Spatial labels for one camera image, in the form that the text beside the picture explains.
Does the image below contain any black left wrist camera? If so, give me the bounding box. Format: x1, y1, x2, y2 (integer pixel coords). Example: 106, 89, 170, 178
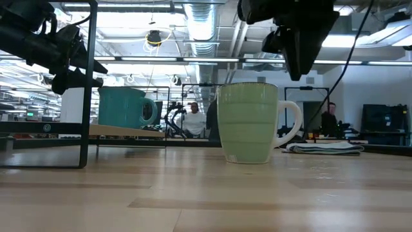
54, 24, 82, 48

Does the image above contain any grey folded cloth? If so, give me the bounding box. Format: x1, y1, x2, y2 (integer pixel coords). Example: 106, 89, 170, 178
285, 141, 366, 157

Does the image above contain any black background station frame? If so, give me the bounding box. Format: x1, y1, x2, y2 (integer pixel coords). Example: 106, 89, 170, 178
181, 82, 226, 141
284, 86, 331, 143

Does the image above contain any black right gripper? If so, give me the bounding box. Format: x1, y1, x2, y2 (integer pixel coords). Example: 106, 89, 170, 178
238, 0, 341, 82

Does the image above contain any overhead light bar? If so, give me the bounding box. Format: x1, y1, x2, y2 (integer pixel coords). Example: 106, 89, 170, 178
95, 56, 412, 66

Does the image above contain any black background monitor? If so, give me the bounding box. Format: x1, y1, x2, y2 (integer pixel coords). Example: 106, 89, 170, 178
143, 101, 164, 127

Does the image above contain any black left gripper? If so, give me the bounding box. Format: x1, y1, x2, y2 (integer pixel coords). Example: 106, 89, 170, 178
48, 32, 109, 95

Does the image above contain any black aluminium table frame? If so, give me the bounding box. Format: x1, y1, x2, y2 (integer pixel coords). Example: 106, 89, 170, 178
12, 137, 412, 157

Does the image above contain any large teal mug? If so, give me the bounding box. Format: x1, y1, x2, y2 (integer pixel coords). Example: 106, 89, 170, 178
97, 86, 159, 130

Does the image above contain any black overhead camera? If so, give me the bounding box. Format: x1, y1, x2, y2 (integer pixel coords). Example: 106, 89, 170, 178
147, 30, 163, 47

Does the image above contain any wooden shelf black metal frame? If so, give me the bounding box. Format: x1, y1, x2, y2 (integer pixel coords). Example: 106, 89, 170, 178
0, 0, 171, 169

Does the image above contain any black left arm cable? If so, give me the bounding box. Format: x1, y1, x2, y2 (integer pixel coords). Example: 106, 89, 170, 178
37, 12, 91, 37

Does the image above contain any green ribbed mug white handle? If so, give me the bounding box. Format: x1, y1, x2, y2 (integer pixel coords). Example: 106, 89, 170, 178
216, 81, 304, 165

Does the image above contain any person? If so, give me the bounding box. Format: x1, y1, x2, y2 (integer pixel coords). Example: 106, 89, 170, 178
179, 101, 207, 139
321, 102, 342, 139

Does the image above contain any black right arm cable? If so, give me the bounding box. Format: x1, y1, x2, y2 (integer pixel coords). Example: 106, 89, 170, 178
302, 0, 376, 138

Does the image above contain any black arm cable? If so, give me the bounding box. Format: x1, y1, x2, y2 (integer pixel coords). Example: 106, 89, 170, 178
37, 12, 91, 37
302, 0, 376, 138

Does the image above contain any black background equipment cart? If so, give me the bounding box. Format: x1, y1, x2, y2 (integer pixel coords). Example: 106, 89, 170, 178
359, 103, 410, 146

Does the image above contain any silver ventilation duct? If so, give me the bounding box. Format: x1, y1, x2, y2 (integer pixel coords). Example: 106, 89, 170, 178
183, 2, 218, 101

